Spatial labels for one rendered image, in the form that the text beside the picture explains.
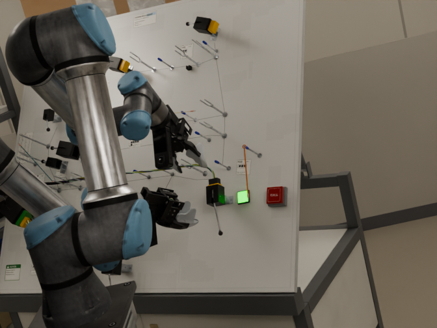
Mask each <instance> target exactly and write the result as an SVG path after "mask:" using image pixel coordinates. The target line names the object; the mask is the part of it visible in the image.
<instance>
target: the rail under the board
mask: <svg viewBox="0 0 437 328"><path fill-rule="evenodd" d="M133 304H134V306H135V310H136V313H137V314H218V315H271V316H298V315H299V314H300V313H301V311H302V309H303V308H304V307H305V305H304V300H303V297H302V292H301V289H300V287H297V293H206V294H134V296H133ZM41 305H42V294H0V312H38V310H39V308H40V307H41Z"/></svg>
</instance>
